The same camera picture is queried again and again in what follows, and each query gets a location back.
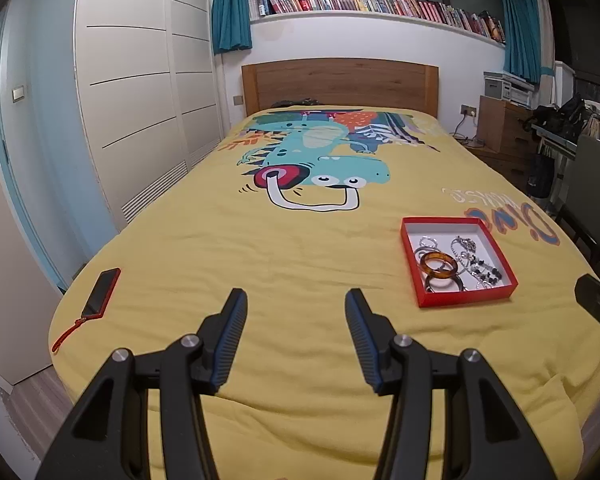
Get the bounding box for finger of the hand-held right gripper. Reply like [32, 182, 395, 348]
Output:
[574, 274, 600, 333]

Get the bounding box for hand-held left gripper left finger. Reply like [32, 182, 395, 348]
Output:
[35, 287, 249, 480]

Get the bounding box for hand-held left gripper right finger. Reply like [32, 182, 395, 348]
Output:
[345, 287, 556, 480]

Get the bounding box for red jewelry box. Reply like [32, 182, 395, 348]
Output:
[400, 216, 519, 309]

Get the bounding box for dark beaded bracelet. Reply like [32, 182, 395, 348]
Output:
[471, 256, 504, 285]

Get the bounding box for yellow printed blanket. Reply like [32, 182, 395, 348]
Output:
[47, 106, 600, 480]

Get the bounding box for amber bangle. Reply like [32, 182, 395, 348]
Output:
[419, 251, 462, 281]

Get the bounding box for dark chair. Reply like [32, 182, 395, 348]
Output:
[554, 134, 600, 272]

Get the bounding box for phone in red case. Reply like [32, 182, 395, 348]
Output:
[79, 268, 122, 321]

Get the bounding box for dark bag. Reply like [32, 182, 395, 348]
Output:
[529, 94, 590, 142]

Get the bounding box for wooden dresser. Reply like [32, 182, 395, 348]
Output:
[472, 95, 542, 182]

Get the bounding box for white printer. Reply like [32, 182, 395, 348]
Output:
[482, 72, 537, 109]

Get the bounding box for white door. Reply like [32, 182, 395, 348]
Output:
[0, 25, 67, 387]

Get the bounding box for wooden headboard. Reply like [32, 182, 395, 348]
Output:
[241, 58, 439, 121]

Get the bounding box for white wardrobe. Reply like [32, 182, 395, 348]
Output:
[74, 0, 227, 235]

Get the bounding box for teal curtain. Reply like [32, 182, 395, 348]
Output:
[500, 0, 544, 84]
[211, 0, 254, 55]

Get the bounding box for row of books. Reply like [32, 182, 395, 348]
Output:
[247, 0, 507, 44]

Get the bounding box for silver chain bracelet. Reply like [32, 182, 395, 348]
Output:
[450, 235, 480, 262]

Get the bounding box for red phone strap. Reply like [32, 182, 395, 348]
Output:
[51, 315, 89, 355]

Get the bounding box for black cables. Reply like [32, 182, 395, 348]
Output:
[449, 115, 482, 150]

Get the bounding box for white wall shelf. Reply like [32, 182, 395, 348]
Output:
[249, 7, 507, 50]

